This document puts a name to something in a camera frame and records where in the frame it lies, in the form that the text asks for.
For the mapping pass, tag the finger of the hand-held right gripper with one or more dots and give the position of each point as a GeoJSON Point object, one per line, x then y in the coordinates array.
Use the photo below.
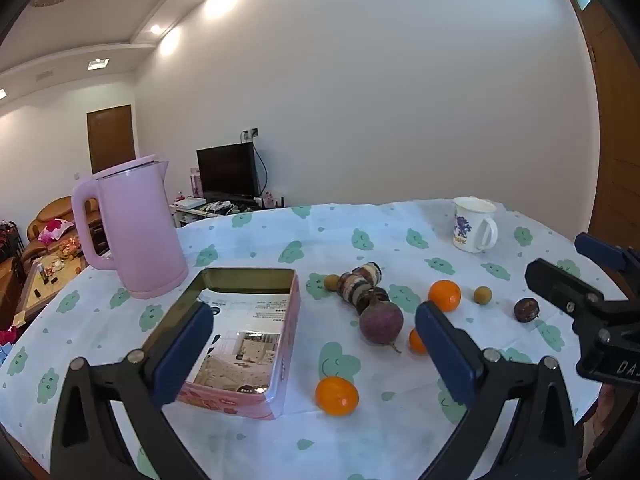
{"type": "Point", "coordinates": [600, 250]}
{"type": "Point", "coordinates": [555, 280]}

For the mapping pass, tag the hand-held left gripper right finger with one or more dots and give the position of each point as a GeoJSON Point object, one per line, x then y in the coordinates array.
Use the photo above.
{"type": "Point", "coordinates": [445, 355]}

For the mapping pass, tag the black television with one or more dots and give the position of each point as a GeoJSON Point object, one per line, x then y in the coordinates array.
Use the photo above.
{"type": "Point", "coordinates": [227, 170]}

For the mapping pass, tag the light wooden door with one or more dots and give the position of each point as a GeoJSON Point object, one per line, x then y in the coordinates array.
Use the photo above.
{"type": "Point", "coordinates": [615, 135]}

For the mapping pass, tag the tan longan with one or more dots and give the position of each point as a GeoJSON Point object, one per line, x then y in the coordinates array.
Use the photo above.
{"type": "Point", "coordinates": [482, 294]}
{"type": "Point", "coordinates": [331, 282]}

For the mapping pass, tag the red floral pillow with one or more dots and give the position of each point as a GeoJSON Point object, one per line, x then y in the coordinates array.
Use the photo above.
{"type": "Point", "coordinates": [55, 231]}

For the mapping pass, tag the white tablecloth with green clouds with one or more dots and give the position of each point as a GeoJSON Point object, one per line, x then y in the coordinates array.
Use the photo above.
{"type": "Point", "coordinates": [300, 460]}

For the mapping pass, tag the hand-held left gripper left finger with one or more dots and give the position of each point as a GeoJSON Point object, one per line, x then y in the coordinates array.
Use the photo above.
{"type": "Point", "coordinates": [182, 355]}

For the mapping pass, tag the white set-top box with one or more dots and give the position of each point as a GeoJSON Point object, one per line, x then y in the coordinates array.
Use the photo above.
{"type": "Point", "coordinates": [190, 203]}

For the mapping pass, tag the purple beetroot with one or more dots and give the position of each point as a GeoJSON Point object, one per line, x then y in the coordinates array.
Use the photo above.
{"type": "Point", "coordinates": [380, 322]}

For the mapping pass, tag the brown wooden door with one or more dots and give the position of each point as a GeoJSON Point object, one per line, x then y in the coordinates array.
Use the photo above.
{"type": "Point", "coordinates": [111, 140]}

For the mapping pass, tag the wall power outlet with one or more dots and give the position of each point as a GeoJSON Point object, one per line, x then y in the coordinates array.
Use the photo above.
{"type": "Point", "coordinates": [250, 134]}

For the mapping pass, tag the square ceiling vent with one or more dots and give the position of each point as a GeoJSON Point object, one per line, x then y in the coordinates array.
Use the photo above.
{"type": "Point", "coordinates": [98, 63]}

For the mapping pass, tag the large orange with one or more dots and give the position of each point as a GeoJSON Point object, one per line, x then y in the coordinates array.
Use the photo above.
{"type": "Point", "coordinates": [444, 295]}

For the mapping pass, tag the white television stand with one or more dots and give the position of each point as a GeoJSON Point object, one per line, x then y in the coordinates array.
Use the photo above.
{"type": "Point", "coordinates": [200, 215]}

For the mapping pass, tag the small orange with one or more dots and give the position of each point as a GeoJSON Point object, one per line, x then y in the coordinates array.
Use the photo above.
{"type": "Point", "coordinates": [416, 342]}

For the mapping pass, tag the pink rectangular tin box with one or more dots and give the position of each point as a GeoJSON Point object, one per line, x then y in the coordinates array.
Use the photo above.
{"type": "Point", "coordinates": [250, 310]}

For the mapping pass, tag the white mug with blue print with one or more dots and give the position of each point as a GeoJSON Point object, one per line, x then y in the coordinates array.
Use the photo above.
{"type": "Point", "coordinates": [467, 230]}

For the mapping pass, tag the wooden coffee table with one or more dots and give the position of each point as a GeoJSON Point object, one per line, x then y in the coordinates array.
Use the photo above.
{"type": "Point", "coordinates": [42, 290]}

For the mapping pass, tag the recessed ceiling spotlight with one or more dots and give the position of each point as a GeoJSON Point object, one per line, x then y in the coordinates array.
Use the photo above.
{"type": "Point", "coordinates": [156, 29]}

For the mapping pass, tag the dark purple passion fruit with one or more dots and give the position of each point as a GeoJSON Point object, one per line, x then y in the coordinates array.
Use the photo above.
{"type": "Point", "coordinates": [526, 309]}

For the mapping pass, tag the pink electric kettle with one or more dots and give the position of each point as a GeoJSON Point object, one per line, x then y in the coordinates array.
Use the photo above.
{"type": "Point", "coordinates": [140, 230]}

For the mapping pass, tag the brown leather sofa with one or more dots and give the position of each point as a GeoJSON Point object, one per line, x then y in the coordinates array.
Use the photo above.
{"type": "Point", "coordinates": [45, 210]}

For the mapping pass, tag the medium orange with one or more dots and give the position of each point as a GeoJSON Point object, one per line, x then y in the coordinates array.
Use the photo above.
{"type": "Point", "coordinates": [336, 396]}

